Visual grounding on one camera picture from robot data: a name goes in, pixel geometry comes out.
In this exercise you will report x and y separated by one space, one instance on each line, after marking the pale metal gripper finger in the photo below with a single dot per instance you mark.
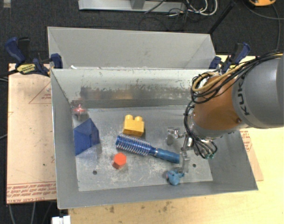
185 163
172 134

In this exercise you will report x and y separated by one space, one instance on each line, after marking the blue toy animal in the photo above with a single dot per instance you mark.
174 177

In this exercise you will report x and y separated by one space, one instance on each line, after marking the blue round hairbrush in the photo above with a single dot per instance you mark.
137 145

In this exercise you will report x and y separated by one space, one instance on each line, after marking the yellow toy building brick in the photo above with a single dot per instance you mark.
133 126

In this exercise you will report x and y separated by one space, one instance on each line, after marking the grey metal bin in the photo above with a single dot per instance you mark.
137 92

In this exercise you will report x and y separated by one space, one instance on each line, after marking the orange hexagonal block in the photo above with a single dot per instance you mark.
119 160

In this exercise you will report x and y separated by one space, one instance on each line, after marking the blue triangular prism block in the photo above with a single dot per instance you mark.
85 136

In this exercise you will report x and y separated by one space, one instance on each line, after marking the pink spinning top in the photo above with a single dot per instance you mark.
79 111

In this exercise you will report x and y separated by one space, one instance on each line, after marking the brown cardboard board red print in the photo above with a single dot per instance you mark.
29 136

